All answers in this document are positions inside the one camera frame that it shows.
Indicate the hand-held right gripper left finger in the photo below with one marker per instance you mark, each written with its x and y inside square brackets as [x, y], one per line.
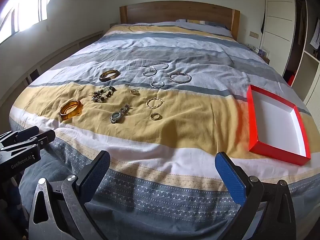
[96, 172]

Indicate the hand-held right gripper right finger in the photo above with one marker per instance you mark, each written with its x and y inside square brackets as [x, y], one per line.
[230, 177]

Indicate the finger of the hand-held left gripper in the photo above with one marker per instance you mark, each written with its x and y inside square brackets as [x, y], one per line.
[25, 133]
[42, 138]

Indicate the amber bangle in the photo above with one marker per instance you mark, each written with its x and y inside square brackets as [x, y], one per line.
[65, 115]

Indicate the silver wristwatch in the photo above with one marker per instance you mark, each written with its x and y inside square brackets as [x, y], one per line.
[116, 116]

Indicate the red cardboard box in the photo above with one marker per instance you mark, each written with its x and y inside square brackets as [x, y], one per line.
[272, 125]

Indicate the dark brown bangle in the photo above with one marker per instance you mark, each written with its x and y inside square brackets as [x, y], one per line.
[103, 78]

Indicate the silver twisted hoop earring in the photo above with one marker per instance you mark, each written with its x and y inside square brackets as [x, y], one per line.
[153, 86]

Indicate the dark blue cloth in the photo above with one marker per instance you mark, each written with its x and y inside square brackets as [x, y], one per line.
[50, 162]

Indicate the textured silver hoop earring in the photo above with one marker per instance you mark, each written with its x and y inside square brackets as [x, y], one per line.
[145, 73]

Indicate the large silver bangle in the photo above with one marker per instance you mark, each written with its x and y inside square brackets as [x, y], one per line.
[175, 80]

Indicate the red item on floor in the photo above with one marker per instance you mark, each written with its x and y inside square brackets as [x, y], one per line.
[291, 80]

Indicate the wooden nightstand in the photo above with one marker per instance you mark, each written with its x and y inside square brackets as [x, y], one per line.
[265, 57]

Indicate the thin silver hoop earring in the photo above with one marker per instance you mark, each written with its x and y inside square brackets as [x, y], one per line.
[165, 65]

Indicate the window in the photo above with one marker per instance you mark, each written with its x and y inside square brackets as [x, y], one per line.
[27, 2]

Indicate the striped bed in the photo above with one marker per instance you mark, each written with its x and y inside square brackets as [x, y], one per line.
[175, 42]

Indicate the grey-blue pillow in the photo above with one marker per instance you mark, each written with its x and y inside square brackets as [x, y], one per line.
[212, 25]

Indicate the hanging light clothing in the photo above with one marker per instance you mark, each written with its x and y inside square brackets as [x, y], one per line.
[315, 35]

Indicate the white wardrobe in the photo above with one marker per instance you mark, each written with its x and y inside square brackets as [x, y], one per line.
[280, 10]

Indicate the wooden headboard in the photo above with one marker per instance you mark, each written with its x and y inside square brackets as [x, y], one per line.
[175, 11]

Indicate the low white wall cabinet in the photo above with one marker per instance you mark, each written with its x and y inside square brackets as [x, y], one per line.
[50, 60]

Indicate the wall switch panel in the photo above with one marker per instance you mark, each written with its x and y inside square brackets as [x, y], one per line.
[254, 34]

